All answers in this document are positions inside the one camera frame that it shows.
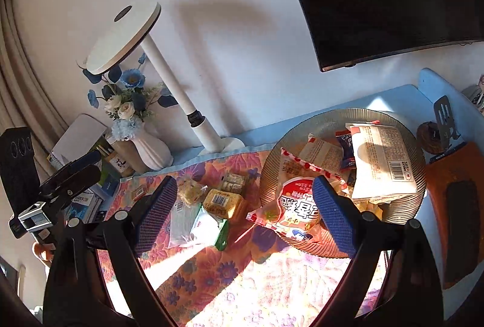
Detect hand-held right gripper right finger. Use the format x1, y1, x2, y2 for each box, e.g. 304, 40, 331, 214
313, 175, 443, 327

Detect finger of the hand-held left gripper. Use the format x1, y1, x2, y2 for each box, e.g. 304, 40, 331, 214
57, 150, 103, 180
38, 164, 102, 201

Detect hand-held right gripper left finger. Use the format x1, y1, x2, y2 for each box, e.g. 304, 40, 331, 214
43, 176, 178, 327

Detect clear plastic snack packet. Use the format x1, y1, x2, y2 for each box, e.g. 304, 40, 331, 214
167, 199, 203, 249

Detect yellow clear snack bag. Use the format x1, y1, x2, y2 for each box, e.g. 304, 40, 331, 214
352, 195, 394, 222

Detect small yellow pastry packet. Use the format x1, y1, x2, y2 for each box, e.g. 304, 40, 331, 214
177, 177, 208, 207

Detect red and white snack bag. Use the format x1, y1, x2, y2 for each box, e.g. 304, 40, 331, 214
247, 176, 354, 245

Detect green and white snack packet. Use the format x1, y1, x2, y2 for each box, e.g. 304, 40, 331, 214
189, 205, 230, 251

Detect beige red label snack packet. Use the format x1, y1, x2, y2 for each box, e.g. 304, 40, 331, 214
298, 134, 344, 173

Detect red dotted snack packet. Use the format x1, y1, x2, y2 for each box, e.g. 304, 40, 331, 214
280, 147, 343, 185

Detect small blue snack packet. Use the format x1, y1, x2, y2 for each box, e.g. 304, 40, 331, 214
336, 128, 357, 170

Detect yellow cake packet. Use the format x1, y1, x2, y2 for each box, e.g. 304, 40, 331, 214
202, 188, 246, 224

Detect white bread packet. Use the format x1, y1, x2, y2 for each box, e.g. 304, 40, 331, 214
348, 121, 421, 201

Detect amber ribbed glass bowl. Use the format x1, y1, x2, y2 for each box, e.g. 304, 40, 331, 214
259, 108, 427, 259

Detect small beige snack packet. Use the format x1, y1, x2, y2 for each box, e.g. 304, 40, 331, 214
220, 172, 250, 195

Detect person's left hand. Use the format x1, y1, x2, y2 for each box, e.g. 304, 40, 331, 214
32, 241, 54, 263

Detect stack of flat books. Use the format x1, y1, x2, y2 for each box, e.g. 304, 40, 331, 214
64, 191, 107, 222

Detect green cover book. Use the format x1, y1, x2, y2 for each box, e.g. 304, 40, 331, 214
93, 161, 122, 197

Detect bamboo pen holder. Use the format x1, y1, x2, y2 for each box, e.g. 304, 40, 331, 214
96, 145, 134, 177

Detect beige curtain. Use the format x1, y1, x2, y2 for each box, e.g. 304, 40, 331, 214
0, 0, 82, 176

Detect blue and white artificial flowers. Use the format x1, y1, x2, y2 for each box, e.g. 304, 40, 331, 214
77, 53, 178, 142

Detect orange desk mat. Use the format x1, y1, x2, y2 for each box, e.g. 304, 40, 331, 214
424, 141, 484, 290

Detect floral woven table cloth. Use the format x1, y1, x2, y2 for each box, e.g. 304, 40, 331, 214
96, 147, 390, 327

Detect round brown wooden ornament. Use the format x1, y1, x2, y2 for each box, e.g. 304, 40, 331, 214
417, 121, 441, 154

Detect white desk lamp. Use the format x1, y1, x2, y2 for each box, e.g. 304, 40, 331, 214
76, 2, 246, 156

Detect black oblong pad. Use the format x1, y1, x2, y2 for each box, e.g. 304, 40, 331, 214
445, 179, 482, 284

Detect metal phone stand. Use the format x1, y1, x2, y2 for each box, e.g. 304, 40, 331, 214
433, 96, 467, 152

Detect small grey figurine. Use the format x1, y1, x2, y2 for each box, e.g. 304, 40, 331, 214
461, 74, 484, 112

